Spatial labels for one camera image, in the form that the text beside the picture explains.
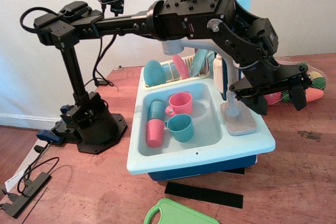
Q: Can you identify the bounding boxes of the pink mug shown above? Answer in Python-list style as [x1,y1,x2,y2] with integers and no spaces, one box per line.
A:
[165,92,193,116]

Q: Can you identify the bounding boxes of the black camera cable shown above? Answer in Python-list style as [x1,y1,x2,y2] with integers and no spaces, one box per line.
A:
[93,34,118,87]

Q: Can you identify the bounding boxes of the white paper label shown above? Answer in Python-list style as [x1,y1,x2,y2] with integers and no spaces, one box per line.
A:
[5,170,24,191]

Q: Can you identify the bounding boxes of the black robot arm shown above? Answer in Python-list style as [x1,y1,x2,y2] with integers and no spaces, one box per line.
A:
[27,0,312,115]

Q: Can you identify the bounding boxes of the green cutting board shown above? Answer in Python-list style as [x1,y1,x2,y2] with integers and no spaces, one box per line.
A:
[143,198,219,224]

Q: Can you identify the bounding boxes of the net bag of toy food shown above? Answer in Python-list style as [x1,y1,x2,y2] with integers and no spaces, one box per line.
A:
[264,57,327,105]

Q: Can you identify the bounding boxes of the cream dish rack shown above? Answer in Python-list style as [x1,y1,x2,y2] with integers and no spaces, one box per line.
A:
[140,60,211,91]

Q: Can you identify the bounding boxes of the teal tumbler cup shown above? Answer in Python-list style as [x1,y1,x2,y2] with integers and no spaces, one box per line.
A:
[148,99,165,121]

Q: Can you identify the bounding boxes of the blue clamp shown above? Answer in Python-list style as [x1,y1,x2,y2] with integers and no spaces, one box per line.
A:
[36,130,63,145]

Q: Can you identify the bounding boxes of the black velcro strip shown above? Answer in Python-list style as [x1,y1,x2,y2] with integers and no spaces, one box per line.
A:
[164,182,244,209]

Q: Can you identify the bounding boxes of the pink plate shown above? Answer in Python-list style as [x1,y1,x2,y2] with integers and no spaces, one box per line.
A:
[172,55,190,79]

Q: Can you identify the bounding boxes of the black usb hub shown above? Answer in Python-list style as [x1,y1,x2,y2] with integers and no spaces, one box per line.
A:
[1,172,51,219]

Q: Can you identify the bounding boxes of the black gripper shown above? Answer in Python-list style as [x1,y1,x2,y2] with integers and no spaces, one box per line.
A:
[228,60,312,115]

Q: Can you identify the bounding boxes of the teal mug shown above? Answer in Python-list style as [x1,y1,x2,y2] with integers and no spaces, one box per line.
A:
[165,114,194,143]

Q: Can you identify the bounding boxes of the pink tumbler cup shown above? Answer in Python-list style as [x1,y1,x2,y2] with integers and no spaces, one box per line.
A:
[146,119,164,147]

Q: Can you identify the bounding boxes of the white soap bottle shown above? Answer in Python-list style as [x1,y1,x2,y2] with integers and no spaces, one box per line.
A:
[213,54,224,94]

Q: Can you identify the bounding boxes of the grey toy faucet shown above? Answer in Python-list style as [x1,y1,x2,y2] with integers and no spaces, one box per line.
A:
[162,38,257,136]

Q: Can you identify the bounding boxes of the light blue toy sink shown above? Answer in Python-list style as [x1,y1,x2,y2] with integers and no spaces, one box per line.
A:
[127,77,276,181]

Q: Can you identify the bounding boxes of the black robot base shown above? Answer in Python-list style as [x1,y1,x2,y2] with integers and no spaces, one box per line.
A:
[51,92,127,154]

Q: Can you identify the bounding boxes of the teal plate left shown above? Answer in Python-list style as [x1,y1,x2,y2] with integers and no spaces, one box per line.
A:
[143,60,166,87]

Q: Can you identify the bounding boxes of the teal plates right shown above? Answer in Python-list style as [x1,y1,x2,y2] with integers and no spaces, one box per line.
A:
[189,49,215,77]

